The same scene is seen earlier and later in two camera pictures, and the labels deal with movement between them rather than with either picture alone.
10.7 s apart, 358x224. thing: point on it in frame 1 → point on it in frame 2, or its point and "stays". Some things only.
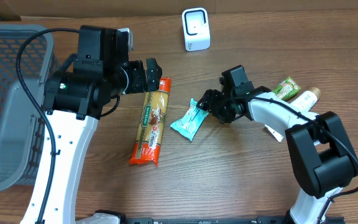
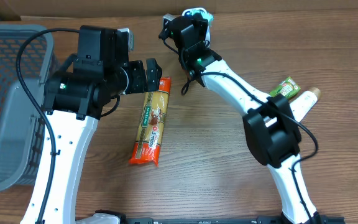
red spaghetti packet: x=146 y=146 stays
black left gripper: x=138 y=76 stays
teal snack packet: x=191 y=121 → x=208 y=17
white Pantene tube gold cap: x=306 y=101 stays
